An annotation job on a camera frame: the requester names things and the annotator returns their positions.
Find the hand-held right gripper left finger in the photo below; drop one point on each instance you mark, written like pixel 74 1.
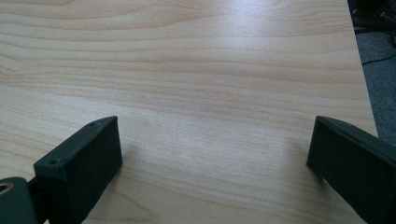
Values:
pixel 81 168

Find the dark equipment base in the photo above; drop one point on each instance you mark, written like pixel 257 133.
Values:
pixel 372 12

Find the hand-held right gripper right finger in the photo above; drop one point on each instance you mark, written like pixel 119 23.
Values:
pixel 355 165

